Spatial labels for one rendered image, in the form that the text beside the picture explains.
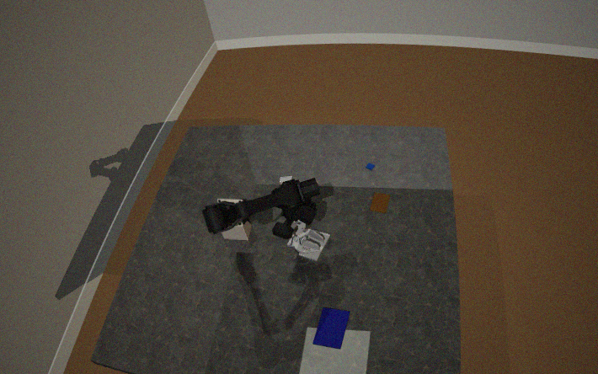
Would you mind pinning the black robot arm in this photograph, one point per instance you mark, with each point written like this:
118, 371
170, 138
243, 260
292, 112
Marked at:
291, 193

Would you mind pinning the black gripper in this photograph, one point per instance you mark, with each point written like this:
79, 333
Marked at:
285, 230

